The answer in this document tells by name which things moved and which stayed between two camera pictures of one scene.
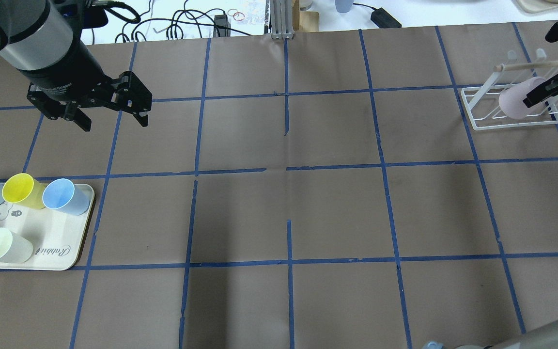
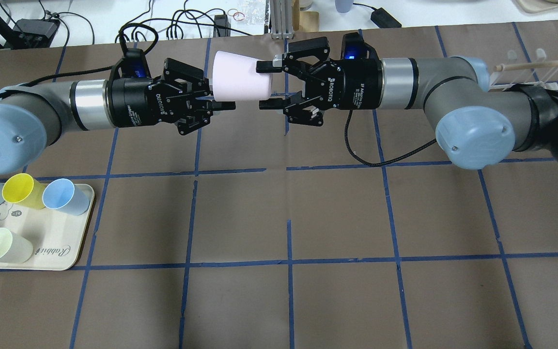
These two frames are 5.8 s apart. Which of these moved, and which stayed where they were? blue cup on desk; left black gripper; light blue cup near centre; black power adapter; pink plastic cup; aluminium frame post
Moved: left black gripper; pink plastic cup
Stayed: black power adapter; blue cup on desk; light blue cup near centre; aluminium frame post
